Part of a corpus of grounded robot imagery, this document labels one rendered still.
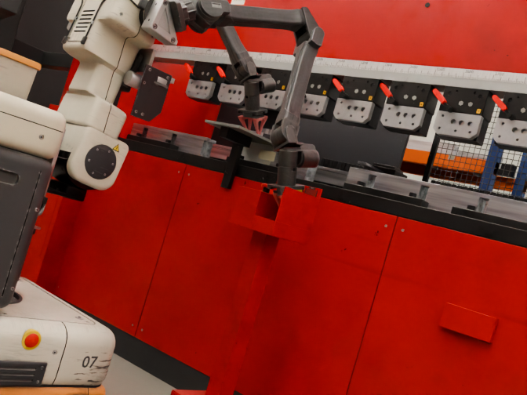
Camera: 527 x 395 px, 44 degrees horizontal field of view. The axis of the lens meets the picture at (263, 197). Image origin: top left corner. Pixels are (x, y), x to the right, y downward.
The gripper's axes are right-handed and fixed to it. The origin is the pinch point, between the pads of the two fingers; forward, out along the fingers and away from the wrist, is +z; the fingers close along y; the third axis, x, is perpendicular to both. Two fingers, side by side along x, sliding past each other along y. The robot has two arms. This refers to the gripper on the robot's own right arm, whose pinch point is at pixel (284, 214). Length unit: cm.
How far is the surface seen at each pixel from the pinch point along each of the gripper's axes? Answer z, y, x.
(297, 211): -1.8, 0.9, -4.7
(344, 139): -19, 94, 56
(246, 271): 18.4, -7.8, 6.5
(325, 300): 29.4, 19.3, -3.2
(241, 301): 27.1, -10.4, 5.2
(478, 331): 25, 25, -54
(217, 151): -8, 56, 102
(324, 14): -68, 54, 39
